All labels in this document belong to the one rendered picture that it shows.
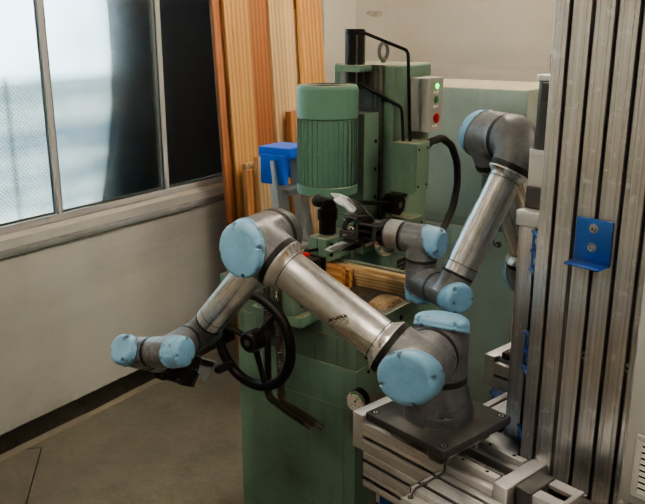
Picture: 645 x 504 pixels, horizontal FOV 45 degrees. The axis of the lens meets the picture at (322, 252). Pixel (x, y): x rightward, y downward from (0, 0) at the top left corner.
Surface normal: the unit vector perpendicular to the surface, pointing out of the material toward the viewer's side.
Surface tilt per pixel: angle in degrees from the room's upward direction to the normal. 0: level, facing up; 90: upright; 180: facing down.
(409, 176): 90
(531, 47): 90
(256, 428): 90
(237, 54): 87
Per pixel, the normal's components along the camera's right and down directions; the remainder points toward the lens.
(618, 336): -0.75, 0.18
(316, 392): -0.59, 0.22
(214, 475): 0.00, -0.96
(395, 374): -0.36, 0.32
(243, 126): 0.82, 0.10
